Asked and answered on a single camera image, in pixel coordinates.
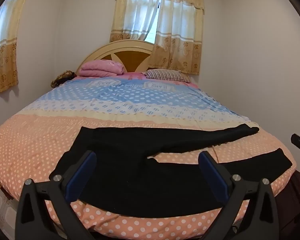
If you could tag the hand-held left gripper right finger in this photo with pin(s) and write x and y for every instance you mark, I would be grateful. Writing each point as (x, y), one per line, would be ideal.
(213, 177)

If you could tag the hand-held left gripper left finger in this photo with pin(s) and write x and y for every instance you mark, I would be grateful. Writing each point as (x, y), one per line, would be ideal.
(81, 177)

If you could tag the black pants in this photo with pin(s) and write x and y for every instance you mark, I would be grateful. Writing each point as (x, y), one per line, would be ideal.
(130, 170)

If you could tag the dark wooden furniture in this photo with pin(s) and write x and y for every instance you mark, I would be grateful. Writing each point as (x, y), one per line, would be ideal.
(293, 197)

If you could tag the polka dot bedspread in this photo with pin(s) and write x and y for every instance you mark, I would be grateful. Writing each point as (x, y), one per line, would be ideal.
(115, 105)

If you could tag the brown patterned bag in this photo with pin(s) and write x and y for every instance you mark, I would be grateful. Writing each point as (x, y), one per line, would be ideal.
(62, 78)

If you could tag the pink folded blanket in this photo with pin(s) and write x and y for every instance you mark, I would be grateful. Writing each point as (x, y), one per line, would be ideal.
(100, 68)

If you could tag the striped pillow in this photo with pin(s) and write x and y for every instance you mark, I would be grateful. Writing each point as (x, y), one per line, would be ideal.
(166, 75)

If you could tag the cream wooden headboard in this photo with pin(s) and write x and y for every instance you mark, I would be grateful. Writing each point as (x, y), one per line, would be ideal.
(130, 55)

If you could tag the beige floral window curtain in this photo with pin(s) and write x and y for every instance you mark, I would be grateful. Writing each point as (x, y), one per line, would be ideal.
(3, 47)
(175, 27)

